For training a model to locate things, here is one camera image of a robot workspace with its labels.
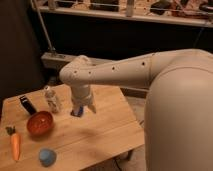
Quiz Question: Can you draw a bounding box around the white plastic bottle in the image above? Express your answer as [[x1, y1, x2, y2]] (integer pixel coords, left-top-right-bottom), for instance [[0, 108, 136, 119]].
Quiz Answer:
[[44, 86, 61, 113]]

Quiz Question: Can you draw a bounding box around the orange bowl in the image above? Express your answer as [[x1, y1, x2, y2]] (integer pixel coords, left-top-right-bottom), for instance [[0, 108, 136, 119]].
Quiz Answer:
[[26, 111, 54, 136]]

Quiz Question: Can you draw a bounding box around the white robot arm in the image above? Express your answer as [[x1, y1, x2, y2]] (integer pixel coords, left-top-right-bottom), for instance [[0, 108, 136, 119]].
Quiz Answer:
[[60, 49, 213, 171]]

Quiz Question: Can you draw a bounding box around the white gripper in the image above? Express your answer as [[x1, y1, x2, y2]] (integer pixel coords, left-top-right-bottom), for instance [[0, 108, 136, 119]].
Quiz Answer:
[[71, 85, 96, 116]]

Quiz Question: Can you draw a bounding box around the blue eraser block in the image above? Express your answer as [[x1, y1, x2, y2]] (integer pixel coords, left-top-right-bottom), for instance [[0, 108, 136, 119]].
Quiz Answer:
[[71, 106, 84, 117]]

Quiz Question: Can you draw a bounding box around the black rectangular device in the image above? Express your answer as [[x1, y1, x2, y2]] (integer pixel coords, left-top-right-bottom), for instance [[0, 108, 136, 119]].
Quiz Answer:
[[19, 95, 36, 115]]

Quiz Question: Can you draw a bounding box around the blue ceramic cup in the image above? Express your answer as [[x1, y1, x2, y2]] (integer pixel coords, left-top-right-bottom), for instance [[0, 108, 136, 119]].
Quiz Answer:
[[39, 149, 57, 167]]

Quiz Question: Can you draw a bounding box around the wooden table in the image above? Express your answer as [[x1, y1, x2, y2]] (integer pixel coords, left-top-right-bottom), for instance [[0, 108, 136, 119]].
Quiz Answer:
[[0, 85, 144, 171]]

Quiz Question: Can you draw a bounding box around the orange toy carrot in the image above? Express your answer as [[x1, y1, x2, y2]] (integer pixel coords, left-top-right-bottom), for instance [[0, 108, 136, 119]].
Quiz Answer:
[[6, 127, 21, 161]]

